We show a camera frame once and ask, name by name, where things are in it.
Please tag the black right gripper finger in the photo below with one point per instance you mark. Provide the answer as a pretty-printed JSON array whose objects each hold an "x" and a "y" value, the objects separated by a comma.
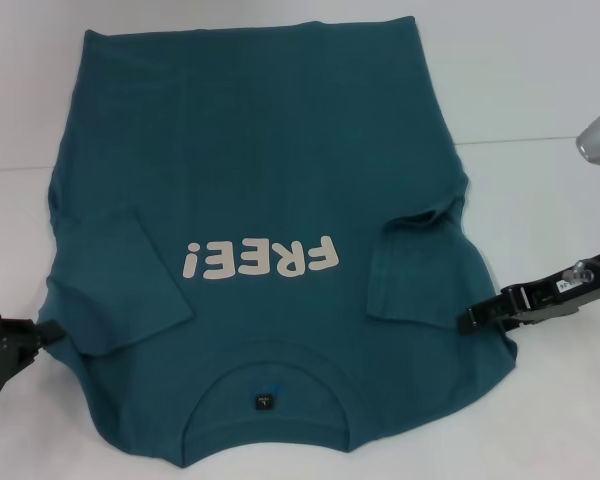
[{"x": 490, "y": 312}]

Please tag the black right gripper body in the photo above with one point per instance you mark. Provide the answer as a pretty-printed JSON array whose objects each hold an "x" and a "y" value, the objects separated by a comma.
[{"x": 565, "y": 297}]

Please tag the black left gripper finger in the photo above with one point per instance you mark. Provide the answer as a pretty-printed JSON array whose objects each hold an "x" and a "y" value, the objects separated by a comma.
[{"x": 50, "y": 332}]

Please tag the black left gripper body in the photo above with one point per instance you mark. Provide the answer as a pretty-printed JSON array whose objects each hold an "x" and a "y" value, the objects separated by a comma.
[{"x": 2, "y": 350}]

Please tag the blue t-shirt with FREE print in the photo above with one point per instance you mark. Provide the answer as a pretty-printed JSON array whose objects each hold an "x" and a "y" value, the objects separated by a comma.
[{"x": 280, "y": 150}]

